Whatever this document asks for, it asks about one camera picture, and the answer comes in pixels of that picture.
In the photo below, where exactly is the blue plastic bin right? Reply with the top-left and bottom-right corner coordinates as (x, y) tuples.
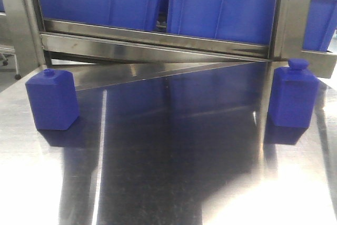
(303, 0), (336, 52)

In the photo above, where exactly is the blue bottle-shaped part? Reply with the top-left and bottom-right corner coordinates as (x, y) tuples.
(25, 69), (80, 131)
(268, 58), (320, 128)

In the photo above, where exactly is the blue plastic bin middle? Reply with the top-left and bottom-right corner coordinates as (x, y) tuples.
(167, 0), (276, 45)

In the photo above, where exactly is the stainless steel shelf frame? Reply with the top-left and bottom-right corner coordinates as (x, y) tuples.
(5, 0), (336, 85)

